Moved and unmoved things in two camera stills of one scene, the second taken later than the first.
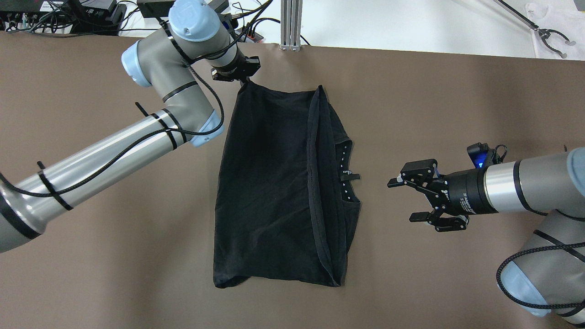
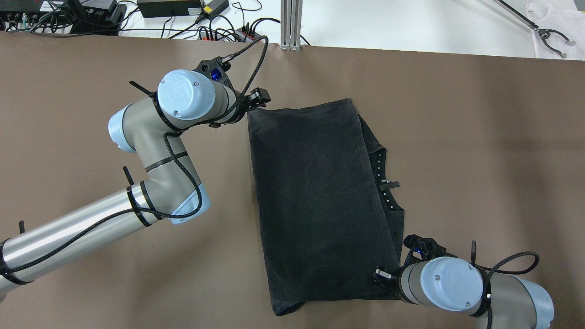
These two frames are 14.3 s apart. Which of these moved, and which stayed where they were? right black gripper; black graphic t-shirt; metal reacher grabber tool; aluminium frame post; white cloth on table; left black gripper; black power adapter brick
Moved: black graphic t-shirt; right black gripper; left black gripper
Stayed: black power adapter brick; metal reacher grabber tool; white cloth on table; aluminium frame post
